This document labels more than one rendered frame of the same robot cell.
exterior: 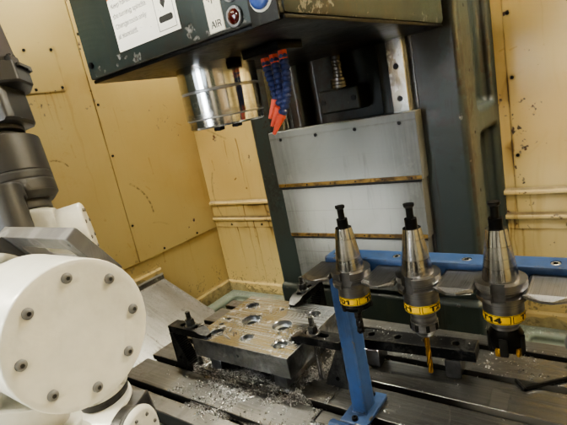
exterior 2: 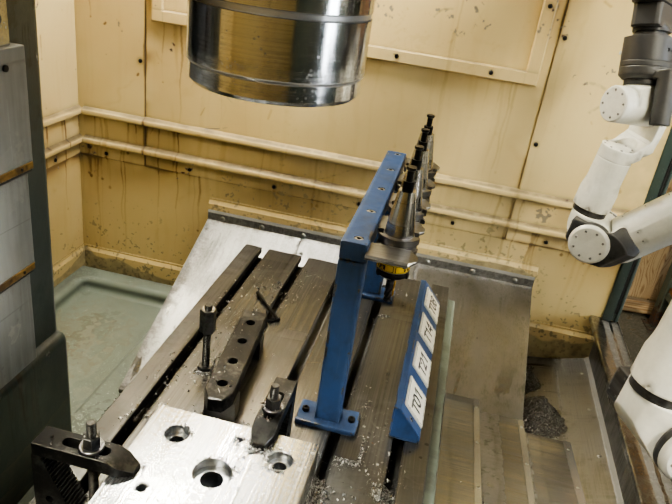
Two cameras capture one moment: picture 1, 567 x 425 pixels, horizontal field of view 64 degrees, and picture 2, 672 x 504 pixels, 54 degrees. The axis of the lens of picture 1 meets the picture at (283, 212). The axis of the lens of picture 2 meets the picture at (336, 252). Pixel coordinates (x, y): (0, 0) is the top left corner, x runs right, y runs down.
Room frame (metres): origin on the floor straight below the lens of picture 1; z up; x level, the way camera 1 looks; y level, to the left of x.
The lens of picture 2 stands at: (1.19, 0.64, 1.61)
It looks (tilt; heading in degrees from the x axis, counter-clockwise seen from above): 26 degrees down; 240
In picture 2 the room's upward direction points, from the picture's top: 8 degrees clockwise
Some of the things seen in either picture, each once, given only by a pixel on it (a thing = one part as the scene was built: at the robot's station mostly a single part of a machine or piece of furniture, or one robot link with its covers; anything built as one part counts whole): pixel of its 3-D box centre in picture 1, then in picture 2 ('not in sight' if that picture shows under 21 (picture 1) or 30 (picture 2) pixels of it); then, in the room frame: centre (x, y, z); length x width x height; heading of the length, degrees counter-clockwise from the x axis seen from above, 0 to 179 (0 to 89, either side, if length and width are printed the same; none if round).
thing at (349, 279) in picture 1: (351, 274); (398, 240); (0.67, -0.09, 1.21); 0.06 x 0.06 x 0.03
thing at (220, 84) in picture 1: (221, 94); (280, 16); (0.96, 0.08, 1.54); 0.16 x 0.16 x 0.12
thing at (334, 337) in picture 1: (319, 348); (272, 424); (0.88, -0.02, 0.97); 0.13 x 0.03 x 0.15; 51
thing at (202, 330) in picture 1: (192, 338); not in sight; (1.04, 0.29, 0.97); 0.13 x 0.03 x 0.15; 51
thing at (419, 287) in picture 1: (418, 279); (406, 214); (0.60, -0.17, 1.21); 0.06 x 0.06 x 0.03
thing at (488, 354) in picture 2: not in sight; (331, 353); (0.55, -0.43, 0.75); 0.89 x 0.70 x 0.26; 141
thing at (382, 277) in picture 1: (383, 277); (402, 226); (0.64, -0.13, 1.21); 0.07 x 0.05 x 0.01; 141
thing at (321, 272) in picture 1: (321, 272); (393, 256); (0.71, -0.04, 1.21); 0.07 x 0.05 x 0.01; 141
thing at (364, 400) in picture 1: (352, 342); (339, 343); (0.75, -0.08, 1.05); 0.10 x 0.05 x 0.30; 141
